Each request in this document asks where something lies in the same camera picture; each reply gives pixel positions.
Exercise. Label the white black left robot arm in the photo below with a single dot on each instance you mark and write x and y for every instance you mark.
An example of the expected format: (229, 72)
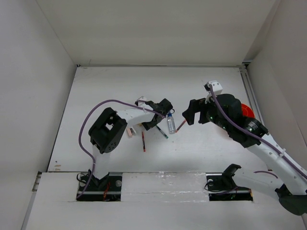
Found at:
(108, 129)

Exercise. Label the clear spray bottle blue cap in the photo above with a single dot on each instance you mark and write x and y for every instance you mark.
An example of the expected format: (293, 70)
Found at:
(171, 123)

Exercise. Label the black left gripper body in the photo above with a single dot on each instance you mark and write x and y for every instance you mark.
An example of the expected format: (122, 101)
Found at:
(149, 125)

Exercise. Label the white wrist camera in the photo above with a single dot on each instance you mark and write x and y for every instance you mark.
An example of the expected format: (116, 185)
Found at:
(141, 101)
(213, 86)

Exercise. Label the pink eraser block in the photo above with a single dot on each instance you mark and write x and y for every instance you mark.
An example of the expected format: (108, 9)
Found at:
(131, 132)

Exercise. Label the green ink pen refill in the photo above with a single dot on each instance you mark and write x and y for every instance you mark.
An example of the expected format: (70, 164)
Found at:
(162, 132)

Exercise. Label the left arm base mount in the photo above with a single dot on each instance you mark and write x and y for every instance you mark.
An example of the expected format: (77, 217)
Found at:
(107, 189)

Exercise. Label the orange round stationery container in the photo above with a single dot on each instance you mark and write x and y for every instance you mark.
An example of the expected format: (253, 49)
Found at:
(247, 111)

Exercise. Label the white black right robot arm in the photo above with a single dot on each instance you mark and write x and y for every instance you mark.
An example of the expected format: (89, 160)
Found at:
(288, 187)

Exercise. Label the aluminium frame rail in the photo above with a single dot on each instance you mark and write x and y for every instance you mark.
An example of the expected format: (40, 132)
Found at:
(249, 90)

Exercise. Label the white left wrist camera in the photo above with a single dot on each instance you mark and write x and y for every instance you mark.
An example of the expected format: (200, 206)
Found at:
(141, 101)

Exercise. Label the dark red pen refill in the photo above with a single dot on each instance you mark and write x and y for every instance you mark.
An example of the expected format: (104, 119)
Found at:
(143, 142)

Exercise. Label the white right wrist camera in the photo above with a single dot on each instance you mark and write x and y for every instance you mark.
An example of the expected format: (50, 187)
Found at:
(213, 86)

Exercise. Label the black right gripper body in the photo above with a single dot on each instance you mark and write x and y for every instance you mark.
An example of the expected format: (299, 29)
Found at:
(208, 111)

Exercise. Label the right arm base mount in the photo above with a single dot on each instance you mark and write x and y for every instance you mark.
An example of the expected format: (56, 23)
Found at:
(221, 186)

